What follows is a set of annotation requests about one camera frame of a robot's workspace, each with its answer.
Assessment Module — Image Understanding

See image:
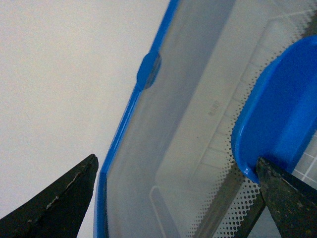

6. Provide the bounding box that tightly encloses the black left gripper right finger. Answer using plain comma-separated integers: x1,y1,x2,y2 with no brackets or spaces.
256,157,317,238

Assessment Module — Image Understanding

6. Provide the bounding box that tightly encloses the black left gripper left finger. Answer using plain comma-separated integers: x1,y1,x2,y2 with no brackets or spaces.
0,154,99,238

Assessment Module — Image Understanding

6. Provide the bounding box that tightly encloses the blue lid handle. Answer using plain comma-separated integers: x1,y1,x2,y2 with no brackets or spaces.
231,36,317,183

